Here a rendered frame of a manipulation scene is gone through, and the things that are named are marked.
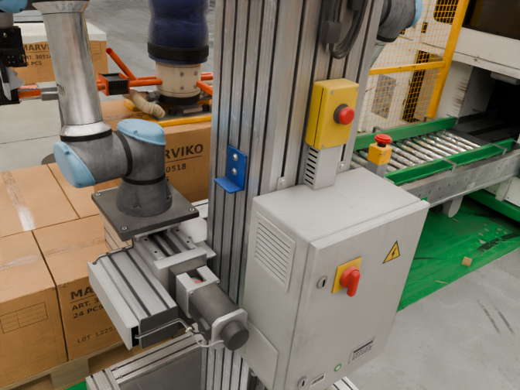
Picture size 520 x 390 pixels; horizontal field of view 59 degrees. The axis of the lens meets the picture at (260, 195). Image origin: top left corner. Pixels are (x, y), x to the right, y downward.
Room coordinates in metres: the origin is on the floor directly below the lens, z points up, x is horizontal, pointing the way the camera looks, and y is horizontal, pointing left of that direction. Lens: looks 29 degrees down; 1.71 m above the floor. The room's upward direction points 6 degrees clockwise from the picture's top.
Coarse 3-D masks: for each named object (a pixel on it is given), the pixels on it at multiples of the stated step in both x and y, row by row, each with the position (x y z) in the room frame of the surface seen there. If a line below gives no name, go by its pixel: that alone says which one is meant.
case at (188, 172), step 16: (112, 112) 1.65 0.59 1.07; (128, 112) 1.67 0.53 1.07; (112, 128) 1.49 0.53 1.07; (176, 128) 1.55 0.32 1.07; (192, 128) 1.57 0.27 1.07; (208, 128) 1.60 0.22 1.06; (176, 144) 1.53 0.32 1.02; (192, 144) 1.56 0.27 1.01; (208, 144) 1.61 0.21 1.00; (176, 160) 1.53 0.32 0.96; (192, 160) 1.56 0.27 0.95; (208, 160) 1.61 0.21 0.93; (176, 176) 1.53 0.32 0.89; (192, 176) 1.56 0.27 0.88; (208, 176) 1.61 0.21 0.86; (96, 192) 1.69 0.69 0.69; (192, 192) 1.56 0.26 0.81; (208, 192) 1.61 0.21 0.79
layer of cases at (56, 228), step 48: (0, 192) 1.84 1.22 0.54; (48, 192) 1.89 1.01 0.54; (0, 240) 1.48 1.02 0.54; (48, 240) 1.51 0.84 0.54; (96, 240) 1.55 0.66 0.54; (0, 288) 1.21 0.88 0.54; (48, 288) 1.24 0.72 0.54; (0, 336) 1.13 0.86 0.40; (48, 336) 1.22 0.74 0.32; (96, 336) 1.33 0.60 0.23; (0, 384) 1.11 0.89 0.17
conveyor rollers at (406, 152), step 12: (432, 132) 3.29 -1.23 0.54; (444, 132) 3.31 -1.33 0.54; (396, 144) 2.98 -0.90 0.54; (408, 144) 3.01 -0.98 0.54; (420, 144) 3.04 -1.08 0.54; (432, 144) 3.07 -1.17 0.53; (444, 144) 3.09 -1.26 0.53; (456, 144) 3.12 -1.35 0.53; (468, 144) 3.14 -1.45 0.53; (360, 156) 2.75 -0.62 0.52; (396, 156) 2.76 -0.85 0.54; (408, 156) 2.79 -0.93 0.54; (420, 156) 2.82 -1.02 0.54; (432, 156) 2.85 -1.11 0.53; (444, 156) 2.88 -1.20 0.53; (492, 156) 2.92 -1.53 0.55; (396, 168) 2.63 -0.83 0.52; (456, 168) 2.70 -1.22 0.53
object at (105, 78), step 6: (120, 72) 1.65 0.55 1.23; (102, 78) 1.56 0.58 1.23; (108, 78) 1.59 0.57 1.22; (114, 78) 1.60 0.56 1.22; (120, 78) 1.61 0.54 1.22; (126, 78) 1.59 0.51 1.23; (108, 84) 1.54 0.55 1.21; (114, 84) 1.55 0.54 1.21; (120, 84) 1.56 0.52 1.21; (126, 84) 1.57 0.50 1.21; (102, 90) 1.57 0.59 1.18; (108, 90) 1.54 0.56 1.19; (114, 90) 1.55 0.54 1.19; (120, 90) 1.56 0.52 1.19; (126, 90) 1.57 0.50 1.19
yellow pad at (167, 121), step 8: (208, 104) 1.71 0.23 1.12; (168, 112) 1.65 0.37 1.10; (176, 112) 1.66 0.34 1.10; (192, 112) 1.68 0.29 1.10; (200, 112) 1.69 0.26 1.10; (208, 112) 1.70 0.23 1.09; (152, 120) 1.56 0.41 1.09; (160, 120) 1.56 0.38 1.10; (168, 120) 1.58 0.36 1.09; (176, 120) 1.59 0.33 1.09; (184, 120) 1.61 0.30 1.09; (192, 120) 1.62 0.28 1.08; (200, 120) 1.65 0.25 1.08; (208, 120) 1.67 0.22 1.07
